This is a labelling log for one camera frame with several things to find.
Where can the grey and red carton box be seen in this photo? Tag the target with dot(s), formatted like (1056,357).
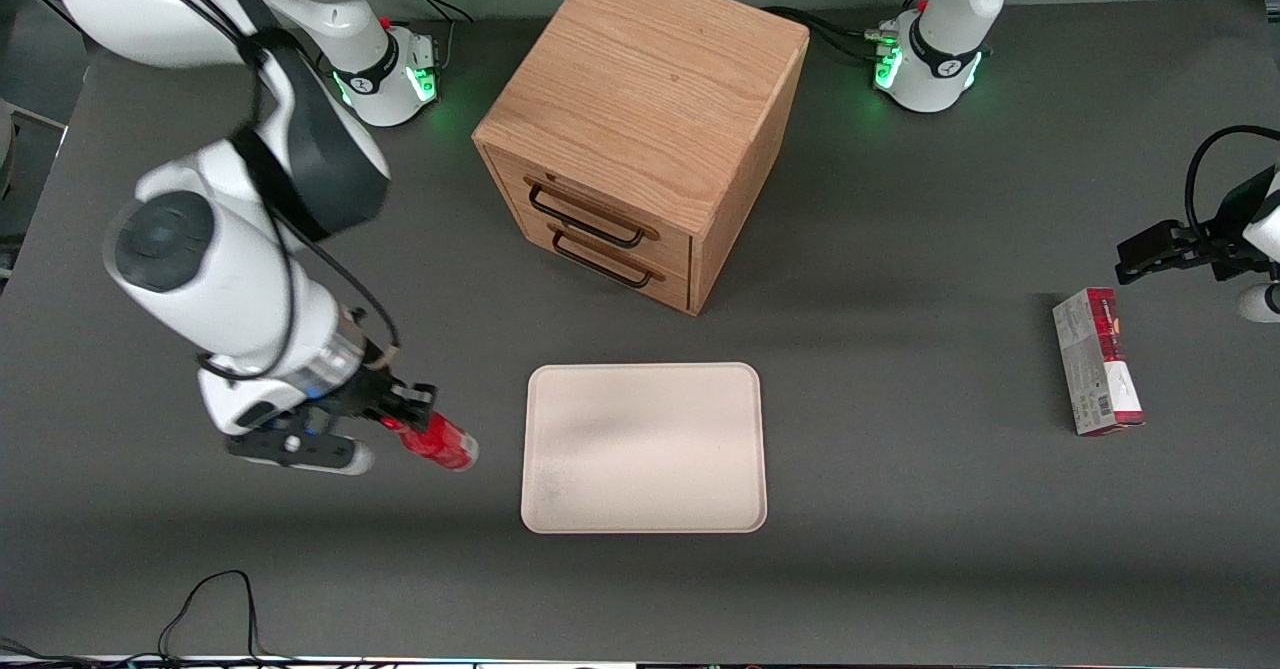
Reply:
(1098,364)

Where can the beige rectangular tray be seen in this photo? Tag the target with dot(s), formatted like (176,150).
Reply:
(645,447)

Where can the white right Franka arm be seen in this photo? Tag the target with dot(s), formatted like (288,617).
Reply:
(230,269)

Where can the wooden drawer cabinet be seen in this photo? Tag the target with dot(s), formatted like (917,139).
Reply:
(650,99)

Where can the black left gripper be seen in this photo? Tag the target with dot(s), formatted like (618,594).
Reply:
(1222,246)

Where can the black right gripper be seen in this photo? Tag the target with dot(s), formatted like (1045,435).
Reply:
(372,390)

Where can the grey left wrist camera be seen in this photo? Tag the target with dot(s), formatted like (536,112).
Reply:
(1262,303)

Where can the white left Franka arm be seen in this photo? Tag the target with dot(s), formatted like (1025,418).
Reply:
(945,39)

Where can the red coke bottle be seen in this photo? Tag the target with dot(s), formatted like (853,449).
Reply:
(448,446)

